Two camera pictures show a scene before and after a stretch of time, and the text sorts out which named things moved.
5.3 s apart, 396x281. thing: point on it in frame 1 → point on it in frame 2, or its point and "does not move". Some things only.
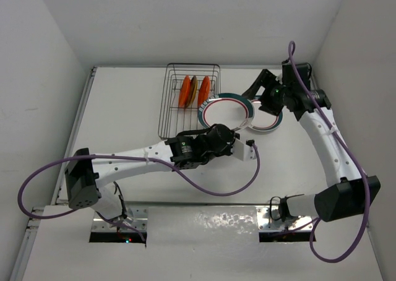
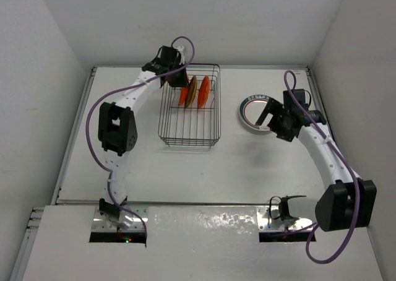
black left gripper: x=228 y=149 → x=182 y=82
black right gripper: x=266 y=78 → x=284 y=134
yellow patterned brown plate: x=192 y=91 does not move
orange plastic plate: x=203 y=91 does not move
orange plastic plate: x=184 y=91 does not move
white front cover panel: x=200 y=243 does not move
